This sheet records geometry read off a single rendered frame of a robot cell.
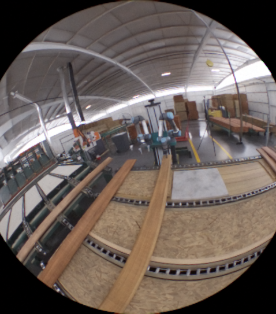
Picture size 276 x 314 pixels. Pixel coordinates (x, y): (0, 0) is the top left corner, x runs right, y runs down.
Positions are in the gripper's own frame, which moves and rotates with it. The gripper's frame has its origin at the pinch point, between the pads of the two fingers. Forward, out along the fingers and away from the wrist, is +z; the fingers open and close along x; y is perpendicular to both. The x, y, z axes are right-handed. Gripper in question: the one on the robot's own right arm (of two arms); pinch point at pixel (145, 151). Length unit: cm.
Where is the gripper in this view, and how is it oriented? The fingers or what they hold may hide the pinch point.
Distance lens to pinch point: 165.9
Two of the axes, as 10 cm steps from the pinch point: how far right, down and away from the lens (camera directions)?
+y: 3.4, -0.8, 9.4
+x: -9.0, 2.6, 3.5
